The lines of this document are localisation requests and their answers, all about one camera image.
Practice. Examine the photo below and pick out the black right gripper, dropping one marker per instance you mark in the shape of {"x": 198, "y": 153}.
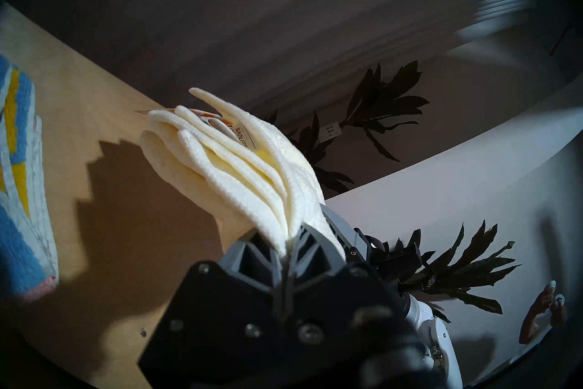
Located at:
{"x": 396, "y": 258}

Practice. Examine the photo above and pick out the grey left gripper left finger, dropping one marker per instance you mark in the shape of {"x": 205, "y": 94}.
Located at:
{"x": 227, "y": 310}

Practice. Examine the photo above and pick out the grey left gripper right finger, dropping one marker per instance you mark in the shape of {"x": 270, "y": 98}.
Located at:
{"x": 328, "y": 301}

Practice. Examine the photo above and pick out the cream dotted towel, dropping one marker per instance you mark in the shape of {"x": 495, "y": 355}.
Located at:
{"x": 246, "y": 164}

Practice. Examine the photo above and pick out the colourful sun print towel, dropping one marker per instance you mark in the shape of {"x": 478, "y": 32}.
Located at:
{"x": 23, "y": 192}

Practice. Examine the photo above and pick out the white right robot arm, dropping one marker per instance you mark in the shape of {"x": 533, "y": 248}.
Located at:
{"x": 437, "y": 347}

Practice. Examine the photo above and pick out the white paper plant tag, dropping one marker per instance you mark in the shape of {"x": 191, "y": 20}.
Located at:
{"x": 333, "y": 130}

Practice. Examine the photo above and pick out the small dark potted plant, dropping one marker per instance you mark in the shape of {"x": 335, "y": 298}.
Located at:
{"x": 460, "y": 269}

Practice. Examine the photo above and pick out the tall dark leafy plant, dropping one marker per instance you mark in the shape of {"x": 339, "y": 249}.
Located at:
{"x": 387, "y": 96}

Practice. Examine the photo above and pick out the beige pleated curtain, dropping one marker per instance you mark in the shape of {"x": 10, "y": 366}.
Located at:
{"x": 227, "y": 5}

